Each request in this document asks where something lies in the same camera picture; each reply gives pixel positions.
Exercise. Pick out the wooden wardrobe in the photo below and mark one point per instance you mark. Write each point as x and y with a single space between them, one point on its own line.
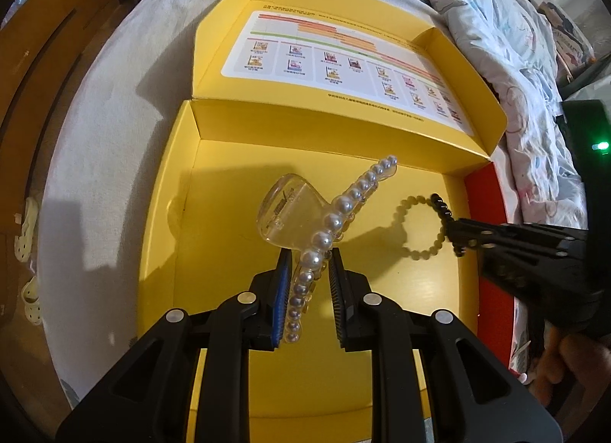
38 66

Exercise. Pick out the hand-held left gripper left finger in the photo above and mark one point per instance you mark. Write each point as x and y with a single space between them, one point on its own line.
284 300

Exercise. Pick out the light blue printed quilt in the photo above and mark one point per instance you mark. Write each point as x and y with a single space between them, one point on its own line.
501 42

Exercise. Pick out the printed pillow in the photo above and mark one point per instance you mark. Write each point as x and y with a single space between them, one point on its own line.
573 42

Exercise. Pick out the clear pearl hair claw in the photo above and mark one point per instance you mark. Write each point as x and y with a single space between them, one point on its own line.
286 209

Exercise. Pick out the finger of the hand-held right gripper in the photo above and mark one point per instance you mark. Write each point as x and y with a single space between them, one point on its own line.
515 238
534 281

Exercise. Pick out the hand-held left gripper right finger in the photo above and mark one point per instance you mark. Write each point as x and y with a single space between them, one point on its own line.
339 300

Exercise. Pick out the cream slipper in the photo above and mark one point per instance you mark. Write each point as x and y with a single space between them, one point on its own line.
26 228
33 300

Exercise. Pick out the yellow cardboard box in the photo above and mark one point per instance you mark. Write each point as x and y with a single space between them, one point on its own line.
229 185

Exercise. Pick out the person's right hand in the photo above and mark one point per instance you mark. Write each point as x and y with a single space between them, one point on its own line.
582 366

